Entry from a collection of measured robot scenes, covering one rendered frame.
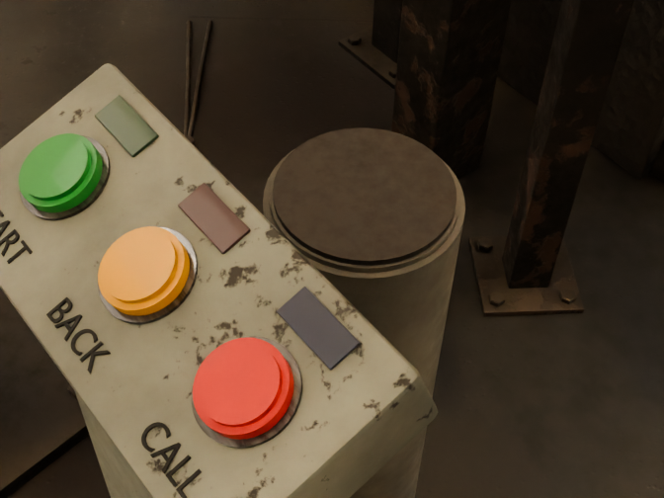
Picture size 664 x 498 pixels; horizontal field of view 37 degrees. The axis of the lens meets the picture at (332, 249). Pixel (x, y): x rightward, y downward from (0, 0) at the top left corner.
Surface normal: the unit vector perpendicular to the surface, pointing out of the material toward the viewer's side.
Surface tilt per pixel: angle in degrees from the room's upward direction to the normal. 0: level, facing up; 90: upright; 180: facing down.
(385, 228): 0
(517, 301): 0
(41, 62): 0
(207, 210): 20
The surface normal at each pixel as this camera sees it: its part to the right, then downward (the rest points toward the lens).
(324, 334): -0.25, -0.45
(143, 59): 0.02, -0.65
